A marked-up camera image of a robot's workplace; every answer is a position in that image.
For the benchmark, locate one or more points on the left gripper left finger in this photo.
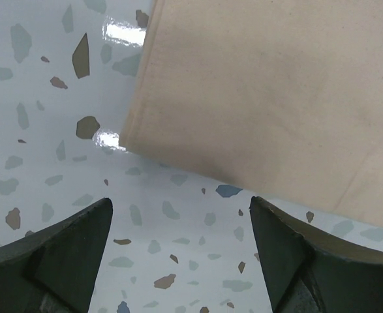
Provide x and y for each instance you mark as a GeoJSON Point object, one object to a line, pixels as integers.
{"type": "Point", "coordinates": [55, 269]}

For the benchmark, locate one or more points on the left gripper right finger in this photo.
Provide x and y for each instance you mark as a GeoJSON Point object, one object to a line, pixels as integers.
{"type": "Point", "coordinates": [308, 270]}

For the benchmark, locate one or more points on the beige cloth wrap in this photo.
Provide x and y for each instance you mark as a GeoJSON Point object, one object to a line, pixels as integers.
{"type": "Point", "coordinates": [283, 98]}

